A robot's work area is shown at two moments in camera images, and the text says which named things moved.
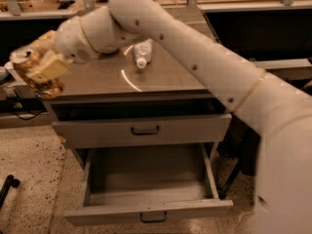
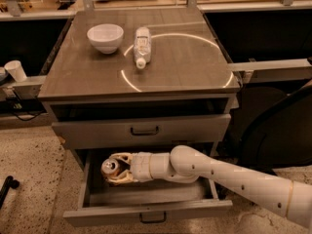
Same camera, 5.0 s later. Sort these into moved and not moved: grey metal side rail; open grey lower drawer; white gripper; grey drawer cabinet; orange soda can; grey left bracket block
Moved: orange soda can; white gripper
Not moved: grey metal side rail; grey drawer cabinet; grey left bracket block; open grey lower drawer
